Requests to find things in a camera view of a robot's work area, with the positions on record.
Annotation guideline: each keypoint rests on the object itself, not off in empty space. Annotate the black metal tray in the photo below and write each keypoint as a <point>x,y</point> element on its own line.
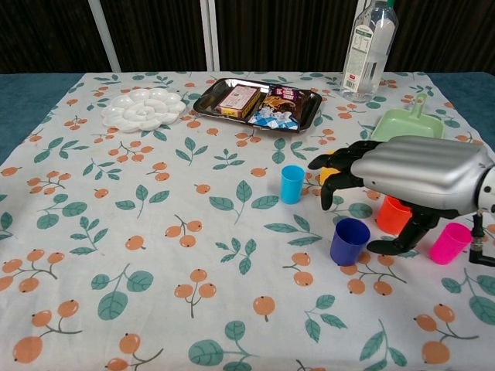
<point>209,102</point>

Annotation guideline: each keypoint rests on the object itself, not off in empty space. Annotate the light blue plastic cup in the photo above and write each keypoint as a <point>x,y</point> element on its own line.
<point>292,187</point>

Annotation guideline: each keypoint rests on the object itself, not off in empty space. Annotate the clear plastic bottle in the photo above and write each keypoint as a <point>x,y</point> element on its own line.
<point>365,58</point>

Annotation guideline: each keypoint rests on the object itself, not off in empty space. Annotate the white flower paint palette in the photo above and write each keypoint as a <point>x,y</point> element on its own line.
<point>143,110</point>

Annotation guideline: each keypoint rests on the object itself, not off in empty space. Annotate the white slanted frame post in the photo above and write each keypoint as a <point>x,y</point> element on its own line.
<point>103,35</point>

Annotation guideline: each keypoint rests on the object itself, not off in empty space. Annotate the dark blue plastic cup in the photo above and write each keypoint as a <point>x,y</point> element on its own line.
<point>346,249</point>

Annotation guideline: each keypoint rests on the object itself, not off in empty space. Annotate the green plastic dustpan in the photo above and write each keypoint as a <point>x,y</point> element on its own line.
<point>402,123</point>

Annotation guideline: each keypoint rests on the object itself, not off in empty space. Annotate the large orange plastic cup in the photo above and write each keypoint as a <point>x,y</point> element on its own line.
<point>388,220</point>

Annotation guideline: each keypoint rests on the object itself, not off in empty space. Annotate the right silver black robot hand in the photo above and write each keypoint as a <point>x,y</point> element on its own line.
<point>417,174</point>

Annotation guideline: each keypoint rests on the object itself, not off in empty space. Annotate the white double frame post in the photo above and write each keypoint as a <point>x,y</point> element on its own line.
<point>209,35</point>

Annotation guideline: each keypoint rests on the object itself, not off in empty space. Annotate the yellow plastic cup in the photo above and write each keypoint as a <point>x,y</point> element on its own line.
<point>326,174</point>

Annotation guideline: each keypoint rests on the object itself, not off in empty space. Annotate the pink plastic cup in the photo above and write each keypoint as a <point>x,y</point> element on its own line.
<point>446,247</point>

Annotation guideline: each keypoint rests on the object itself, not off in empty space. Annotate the floral leaf fruit tablecloth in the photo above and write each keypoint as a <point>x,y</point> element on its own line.
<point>193,251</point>

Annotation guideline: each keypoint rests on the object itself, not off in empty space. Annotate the pink snack box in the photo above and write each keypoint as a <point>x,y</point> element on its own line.
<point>236,98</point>

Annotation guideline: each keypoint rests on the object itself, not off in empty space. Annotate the blue white checkered packet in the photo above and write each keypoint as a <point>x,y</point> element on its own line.
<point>270,120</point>

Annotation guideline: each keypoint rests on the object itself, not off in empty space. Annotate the brown chocolate snack packet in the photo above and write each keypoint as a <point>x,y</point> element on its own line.
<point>280,102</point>

